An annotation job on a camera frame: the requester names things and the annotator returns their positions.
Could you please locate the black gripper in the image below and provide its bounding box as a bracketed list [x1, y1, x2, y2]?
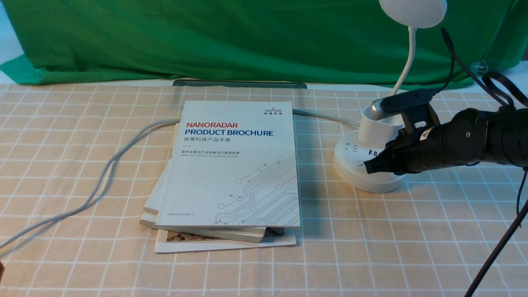
[365, 124, 458, 175]

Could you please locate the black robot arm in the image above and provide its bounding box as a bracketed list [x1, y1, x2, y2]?
[365, 108, 528, 175]

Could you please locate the metal binder clip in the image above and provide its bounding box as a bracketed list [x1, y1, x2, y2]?
[469, 61, 489, 75]

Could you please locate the green backdrop cloth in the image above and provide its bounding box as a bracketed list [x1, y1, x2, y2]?
[0, 0, 528, 90]

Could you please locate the middle white book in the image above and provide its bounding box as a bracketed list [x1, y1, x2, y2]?
[140, 124, 266, 243]

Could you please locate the white Nanoradar product brochure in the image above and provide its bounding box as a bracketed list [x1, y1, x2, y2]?
[156, 100, 301, 228]

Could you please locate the bottom thin white booklet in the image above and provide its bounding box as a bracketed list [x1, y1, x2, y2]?
[153, 229, 297, 254]

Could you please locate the checkered beige tablecloth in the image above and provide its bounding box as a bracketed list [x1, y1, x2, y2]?
[0, 85, 523, 297]

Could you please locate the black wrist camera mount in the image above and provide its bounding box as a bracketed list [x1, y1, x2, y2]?
[370, 88, 441, 134]

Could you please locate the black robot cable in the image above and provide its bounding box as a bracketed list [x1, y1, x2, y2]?
[441, 28, 528, 297]

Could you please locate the grey power cable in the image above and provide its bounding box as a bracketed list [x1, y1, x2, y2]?
[0, 108, 360, 250]

